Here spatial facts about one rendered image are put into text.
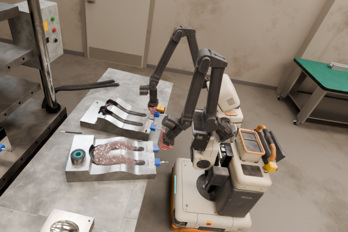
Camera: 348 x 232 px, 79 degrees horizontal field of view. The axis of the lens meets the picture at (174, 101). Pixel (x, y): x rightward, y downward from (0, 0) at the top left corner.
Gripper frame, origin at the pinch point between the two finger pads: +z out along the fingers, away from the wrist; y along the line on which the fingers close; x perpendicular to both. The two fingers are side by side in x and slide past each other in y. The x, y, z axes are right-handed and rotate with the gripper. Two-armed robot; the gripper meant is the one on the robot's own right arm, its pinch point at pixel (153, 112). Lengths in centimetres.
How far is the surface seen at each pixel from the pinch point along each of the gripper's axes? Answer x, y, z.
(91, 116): -43.3, 11.0, 2.3
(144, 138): -3.3, 16.4, 12.3
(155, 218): 6, 18, 100
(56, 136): -60, 30, 8
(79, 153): -33, 49, 2
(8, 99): -83, 33, -19
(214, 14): 53, -242, -50
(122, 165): -8.7, 47.6, 9.7
